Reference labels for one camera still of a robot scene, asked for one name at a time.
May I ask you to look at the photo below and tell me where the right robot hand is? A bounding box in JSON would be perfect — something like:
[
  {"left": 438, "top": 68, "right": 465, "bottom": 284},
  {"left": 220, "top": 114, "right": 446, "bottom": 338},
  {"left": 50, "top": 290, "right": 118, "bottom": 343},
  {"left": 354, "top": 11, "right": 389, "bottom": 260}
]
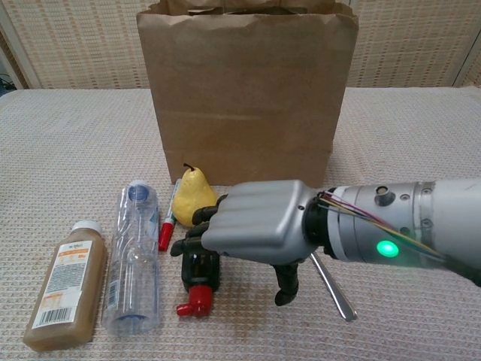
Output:
[{"left": 170, "top": 179, "right": 328, "bottom": 306}]

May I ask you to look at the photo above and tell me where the yellow pear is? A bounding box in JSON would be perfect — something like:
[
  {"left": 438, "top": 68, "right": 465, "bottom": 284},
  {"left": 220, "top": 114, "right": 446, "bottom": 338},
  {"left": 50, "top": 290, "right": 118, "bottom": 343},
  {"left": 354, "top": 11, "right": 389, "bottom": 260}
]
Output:
[{"left": 176, "top": 162, "right": 219, "bottom": 228}]

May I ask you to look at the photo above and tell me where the black bottle red cap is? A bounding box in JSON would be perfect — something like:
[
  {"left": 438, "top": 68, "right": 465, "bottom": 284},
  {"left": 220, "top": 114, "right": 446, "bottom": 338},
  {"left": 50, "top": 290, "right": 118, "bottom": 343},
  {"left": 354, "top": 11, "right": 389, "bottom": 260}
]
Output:
[{"left": 176, "top": 251, "right": 222, "bottom": 319}]

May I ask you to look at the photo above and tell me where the transparent water bottle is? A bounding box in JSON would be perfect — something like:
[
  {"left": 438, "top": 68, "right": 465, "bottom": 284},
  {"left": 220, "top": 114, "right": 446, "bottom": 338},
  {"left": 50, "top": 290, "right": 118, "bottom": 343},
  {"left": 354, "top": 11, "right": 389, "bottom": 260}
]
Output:
[{"left": 100, "top": 179, "right": 161, "bottom": 337}]

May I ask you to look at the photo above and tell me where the brown juice bottle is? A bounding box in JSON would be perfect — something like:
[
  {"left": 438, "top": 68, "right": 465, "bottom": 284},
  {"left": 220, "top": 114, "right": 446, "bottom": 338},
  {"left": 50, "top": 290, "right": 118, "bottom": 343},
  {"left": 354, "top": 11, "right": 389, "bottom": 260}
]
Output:
[{"left": 22, "top": 220, "right": 110, "bottom": 353}]

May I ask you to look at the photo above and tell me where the brown paper bag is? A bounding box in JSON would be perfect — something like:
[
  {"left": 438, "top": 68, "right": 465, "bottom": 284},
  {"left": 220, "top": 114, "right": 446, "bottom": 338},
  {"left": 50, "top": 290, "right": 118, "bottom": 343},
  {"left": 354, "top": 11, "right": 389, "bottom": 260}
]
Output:
[{"left": 135, "top": 0, "right": 358, "bottom": 188}]

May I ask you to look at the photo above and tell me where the red-capped green marker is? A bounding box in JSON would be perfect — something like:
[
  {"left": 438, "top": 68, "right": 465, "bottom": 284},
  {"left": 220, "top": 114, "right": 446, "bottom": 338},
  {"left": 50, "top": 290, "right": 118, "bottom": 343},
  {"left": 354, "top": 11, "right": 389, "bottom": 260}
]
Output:
[{"left": 157, "top": 178, "right": 182, "bottom": 252}]

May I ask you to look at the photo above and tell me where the metal table knife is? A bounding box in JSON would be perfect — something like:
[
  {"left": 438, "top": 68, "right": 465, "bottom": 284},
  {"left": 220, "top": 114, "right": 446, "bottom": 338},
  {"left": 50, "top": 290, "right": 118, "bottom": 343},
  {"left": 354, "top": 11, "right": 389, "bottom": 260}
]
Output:
[{"left": 310, "top": 251, "right": 358, "bottom": 323}]

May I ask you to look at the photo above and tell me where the white woven tablecloth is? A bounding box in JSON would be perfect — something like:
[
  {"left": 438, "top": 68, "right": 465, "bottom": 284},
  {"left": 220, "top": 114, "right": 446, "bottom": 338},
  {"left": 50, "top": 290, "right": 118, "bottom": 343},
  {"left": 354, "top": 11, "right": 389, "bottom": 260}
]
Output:
[{"left": 0, "top": 86, "right": 481, "bottom": 361}]

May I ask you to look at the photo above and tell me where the woven folding screen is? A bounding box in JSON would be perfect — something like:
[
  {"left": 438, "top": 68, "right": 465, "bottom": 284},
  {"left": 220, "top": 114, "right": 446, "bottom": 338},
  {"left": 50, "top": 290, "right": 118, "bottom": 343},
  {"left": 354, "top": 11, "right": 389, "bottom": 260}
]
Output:
[{"left": 0, "top": 0, "right": 481, "bottom": 91}]

